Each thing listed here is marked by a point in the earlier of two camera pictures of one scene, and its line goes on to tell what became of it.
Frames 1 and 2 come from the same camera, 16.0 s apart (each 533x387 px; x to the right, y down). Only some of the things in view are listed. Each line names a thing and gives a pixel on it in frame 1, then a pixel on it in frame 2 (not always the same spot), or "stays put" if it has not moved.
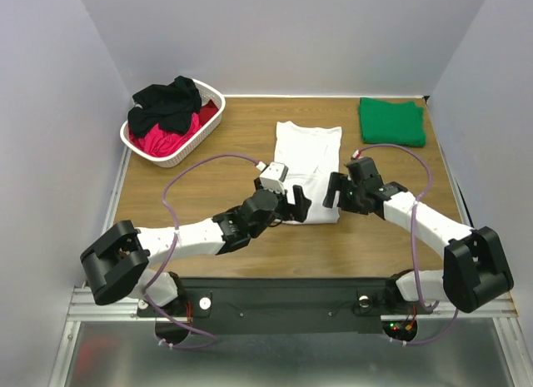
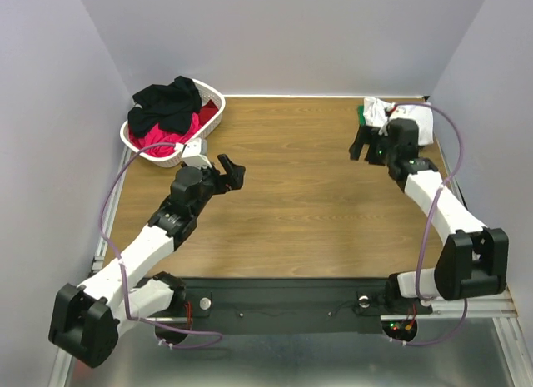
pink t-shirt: [160, 143] stays put
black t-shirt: [167, 106] stays put
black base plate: [286, 306] stays put
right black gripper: [344, 191] to [372, 143]
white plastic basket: [208, 92] stays put
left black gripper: [297, 210] to [231, 181]
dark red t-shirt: [206, 112] stays put
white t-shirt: [311, 155] to [376, 114]
